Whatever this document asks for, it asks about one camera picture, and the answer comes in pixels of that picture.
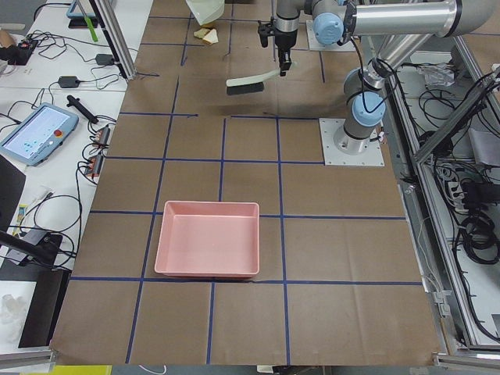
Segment white hand brush dark bristles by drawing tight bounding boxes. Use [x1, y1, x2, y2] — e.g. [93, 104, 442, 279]
[226, 62, 298, 95]

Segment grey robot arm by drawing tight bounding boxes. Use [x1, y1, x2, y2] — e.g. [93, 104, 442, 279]
[257, 1, 499, 147]

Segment black handle tool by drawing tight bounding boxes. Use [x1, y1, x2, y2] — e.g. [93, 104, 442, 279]
[66, 95, 98, 124]

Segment pink plastic bin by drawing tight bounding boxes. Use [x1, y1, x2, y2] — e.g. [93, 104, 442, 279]
[154, 201, 260, 278]

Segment aluminium frame post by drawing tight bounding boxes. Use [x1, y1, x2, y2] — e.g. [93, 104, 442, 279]
[89, 0, 137, 81]

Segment black power adapter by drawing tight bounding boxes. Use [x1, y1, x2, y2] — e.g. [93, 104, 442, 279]
[58, 76, 80, 88]

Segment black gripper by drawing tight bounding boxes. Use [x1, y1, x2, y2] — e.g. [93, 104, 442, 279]
[257, 17, 297, 77]

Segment green stick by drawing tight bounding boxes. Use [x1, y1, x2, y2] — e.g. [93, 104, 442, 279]
[77, 1, 98, 43]

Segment pale green plastic dustpan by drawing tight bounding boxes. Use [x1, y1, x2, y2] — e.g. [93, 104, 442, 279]
[185, 0, 225, 27]

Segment blue teach pendant tablet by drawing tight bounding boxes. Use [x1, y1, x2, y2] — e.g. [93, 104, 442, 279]
[1, 102, 79, 166]

